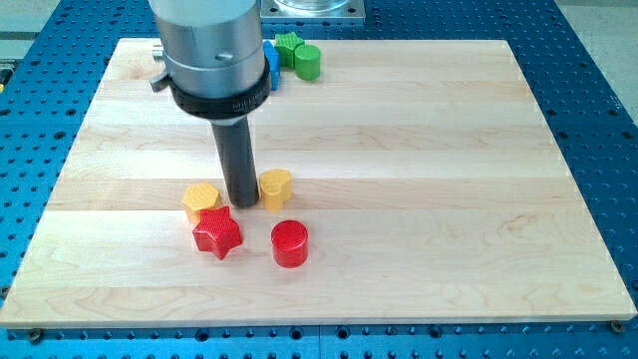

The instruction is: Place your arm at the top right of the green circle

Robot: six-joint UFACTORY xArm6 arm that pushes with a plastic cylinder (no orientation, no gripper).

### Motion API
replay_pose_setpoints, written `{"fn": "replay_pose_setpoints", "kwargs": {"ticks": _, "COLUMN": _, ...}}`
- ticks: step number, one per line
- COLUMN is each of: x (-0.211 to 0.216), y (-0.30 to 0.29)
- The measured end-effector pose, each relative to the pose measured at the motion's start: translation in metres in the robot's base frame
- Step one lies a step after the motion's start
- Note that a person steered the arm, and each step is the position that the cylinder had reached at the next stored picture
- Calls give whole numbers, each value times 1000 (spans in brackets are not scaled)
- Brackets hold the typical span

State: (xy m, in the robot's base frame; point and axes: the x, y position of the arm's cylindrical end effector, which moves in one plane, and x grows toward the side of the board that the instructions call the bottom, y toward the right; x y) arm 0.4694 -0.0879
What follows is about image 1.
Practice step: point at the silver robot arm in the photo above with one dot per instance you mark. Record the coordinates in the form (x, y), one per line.
(213, 55)

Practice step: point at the yellow heart block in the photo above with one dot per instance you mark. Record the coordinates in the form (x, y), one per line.
(276, 188)

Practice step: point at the red cylinder block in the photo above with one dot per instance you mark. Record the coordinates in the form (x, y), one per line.
(289, 240)

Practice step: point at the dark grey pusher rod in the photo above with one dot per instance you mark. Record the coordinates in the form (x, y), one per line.
(234, 148)

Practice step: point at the wooden board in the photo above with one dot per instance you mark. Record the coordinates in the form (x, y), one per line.
(431, 186)

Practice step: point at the red star block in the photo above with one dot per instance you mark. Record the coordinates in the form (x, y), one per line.
(217, 232)

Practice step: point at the yellow hexagon block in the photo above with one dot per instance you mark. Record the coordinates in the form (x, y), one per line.
(198, 197)

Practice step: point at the green cylinder block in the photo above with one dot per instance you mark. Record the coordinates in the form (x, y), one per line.
(307, 59)

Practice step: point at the blue block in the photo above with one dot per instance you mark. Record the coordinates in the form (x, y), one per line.
(273, 59)

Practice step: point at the green star block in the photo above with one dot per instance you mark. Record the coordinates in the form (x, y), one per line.
(285, 45)

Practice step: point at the blue perforated metal table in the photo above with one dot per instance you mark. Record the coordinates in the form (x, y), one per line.
(51, 91)

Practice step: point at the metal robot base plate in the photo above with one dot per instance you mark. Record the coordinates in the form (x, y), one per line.
(312, 11)

